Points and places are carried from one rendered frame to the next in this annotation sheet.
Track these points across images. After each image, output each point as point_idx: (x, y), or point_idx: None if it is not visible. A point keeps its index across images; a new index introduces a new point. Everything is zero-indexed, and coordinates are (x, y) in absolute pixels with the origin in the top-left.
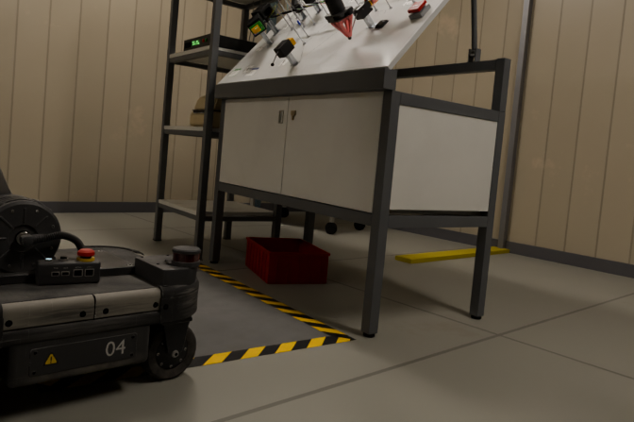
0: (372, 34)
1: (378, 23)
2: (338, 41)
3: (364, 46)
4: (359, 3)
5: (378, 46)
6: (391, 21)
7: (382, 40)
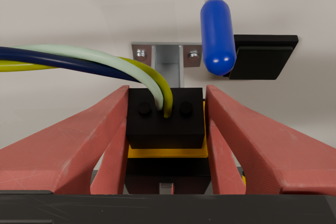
0: (235, 94)
1: (244, 67)
2: (16, 105)
3: None
4: (137, 182)
5: (328, 131)
6: (319, 37)
7: (330, 116)
